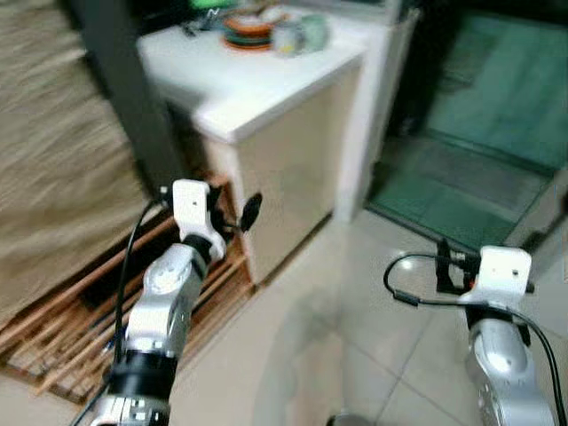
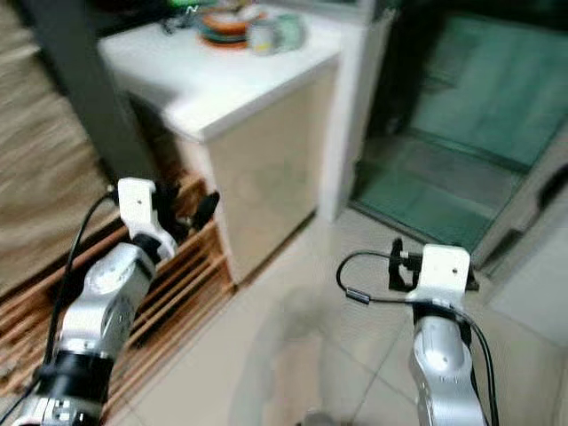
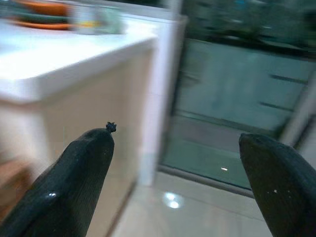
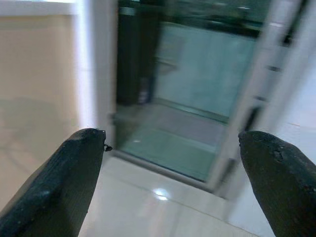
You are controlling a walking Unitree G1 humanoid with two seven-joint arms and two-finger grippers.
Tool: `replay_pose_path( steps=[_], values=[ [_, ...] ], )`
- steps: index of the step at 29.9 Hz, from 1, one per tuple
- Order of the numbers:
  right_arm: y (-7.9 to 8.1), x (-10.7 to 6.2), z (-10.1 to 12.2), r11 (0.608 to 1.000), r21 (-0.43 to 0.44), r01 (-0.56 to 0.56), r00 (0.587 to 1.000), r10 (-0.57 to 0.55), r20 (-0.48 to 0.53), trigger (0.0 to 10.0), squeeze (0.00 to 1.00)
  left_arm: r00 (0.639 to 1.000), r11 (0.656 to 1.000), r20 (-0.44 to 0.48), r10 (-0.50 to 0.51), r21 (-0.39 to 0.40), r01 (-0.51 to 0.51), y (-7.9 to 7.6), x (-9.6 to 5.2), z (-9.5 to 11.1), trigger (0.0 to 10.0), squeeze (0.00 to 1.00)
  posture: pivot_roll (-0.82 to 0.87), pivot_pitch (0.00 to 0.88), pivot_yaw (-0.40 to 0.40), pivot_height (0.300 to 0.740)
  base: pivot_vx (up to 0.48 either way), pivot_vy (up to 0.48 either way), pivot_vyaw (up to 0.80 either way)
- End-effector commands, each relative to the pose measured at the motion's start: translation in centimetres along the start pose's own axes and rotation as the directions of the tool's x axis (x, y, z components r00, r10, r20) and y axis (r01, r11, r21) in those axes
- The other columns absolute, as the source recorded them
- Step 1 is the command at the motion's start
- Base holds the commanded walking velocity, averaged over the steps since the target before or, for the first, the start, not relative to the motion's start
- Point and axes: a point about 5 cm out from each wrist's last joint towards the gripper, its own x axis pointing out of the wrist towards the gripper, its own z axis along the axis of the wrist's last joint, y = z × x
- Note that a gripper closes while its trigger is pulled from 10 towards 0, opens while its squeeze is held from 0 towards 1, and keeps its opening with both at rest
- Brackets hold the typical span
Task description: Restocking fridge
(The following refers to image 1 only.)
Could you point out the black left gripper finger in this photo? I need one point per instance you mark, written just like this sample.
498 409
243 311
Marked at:
251 213

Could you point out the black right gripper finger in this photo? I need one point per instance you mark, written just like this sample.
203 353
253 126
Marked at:
444 266

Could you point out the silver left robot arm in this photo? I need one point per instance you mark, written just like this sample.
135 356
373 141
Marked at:
164 302

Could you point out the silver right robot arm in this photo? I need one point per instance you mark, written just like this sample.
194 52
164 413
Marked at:
501 364

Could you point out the cream cabinet white countertop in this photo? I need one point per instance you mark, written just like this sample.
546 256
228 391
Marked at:
293 169

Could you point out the light grey door panel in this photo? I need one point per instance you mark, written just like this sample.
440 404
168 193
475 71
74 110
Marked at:
550 222

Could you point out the green tinted glass door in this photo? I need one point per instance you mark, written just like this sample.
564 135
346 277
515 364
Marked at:
497 106

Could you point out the grey mug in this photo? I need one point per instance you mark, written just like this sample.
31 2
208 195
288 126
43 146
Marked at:
286 40

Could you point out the stack of orange plates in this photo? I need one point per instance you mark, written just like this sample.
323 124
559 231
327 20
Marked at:
248 34

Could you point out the beige textured panel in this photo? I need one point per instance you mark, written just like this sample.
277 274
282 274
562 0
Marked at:
53 133

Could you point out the wooden wine rack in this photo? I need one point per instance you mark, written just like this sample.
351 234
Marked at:
71 337

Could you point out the pale green mug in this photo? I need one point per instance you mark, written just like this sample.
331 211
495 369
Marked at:
314 32

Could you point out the bright green item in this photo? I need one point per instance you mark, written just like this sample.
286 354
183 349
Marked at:
213 4

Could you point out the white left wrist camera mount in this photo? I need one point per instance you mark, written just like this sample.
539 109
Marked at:
189 204

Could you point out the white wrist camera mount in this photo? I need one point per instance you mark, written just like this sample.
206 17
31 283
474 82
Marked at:
189 204
501 271

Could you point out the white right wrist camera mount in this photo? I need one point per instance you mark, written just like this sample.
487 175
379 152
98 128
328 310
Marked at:
501 271

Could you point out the dark grey post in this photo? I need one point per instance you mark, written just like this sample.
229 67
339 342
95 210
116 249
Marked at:
124 89

